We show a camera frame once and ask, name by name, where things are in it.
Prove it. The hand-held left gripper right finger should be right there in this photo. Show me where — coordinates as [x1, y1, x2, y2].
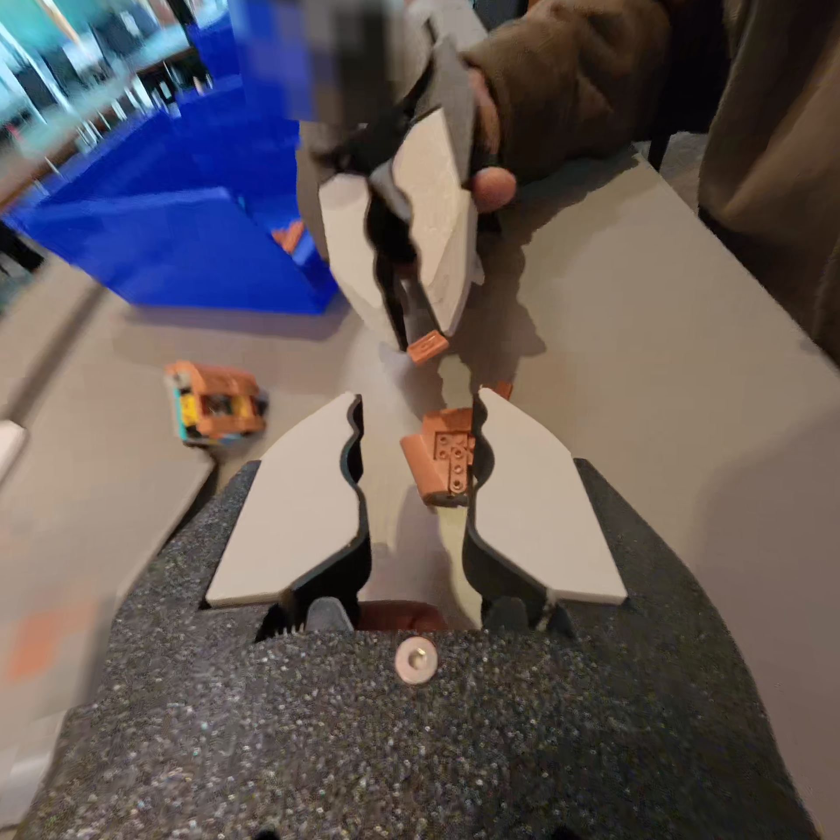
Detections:
[462, 387, 629, 608]

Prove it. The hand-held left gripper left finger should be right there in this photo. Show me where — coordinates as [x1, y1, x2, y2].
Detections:
[205, 392, 371, 608]

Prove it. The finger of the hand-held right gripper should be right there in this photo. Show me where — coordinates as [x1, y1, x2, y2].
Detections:
[320, 174, 404, 352]
[391, 107, 483, 337]

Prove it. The brown toy brick assembly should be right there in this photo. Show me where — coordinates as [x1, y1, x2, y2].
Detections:
[400, 407, 476, 509]

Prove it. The brown hollow brick tile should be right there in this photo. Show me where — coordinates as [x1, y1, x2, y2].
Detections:
[406, 332, 451, 366]

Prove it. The blue plastic bin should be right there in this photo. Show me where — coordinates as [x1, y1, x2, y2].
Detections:
[3, 72, 340, 317]
[185, 10, 240, 89]

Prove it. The person's right hand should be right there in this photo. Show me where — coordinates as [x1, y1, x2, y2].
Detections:
[466, 66, 517, 214]

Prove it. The brown toy brick vehicle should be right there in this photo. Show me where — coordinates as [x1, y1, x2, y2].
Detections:
[164, 361, 269, 447]

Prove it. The open grey booklet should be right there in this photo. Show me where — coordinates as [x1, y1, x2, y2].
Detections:
[0, 453, 219, 657]

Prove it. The person's brown jacket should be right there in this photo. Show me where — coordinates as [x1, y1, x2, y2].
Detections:
[697, 0, 840, 368]

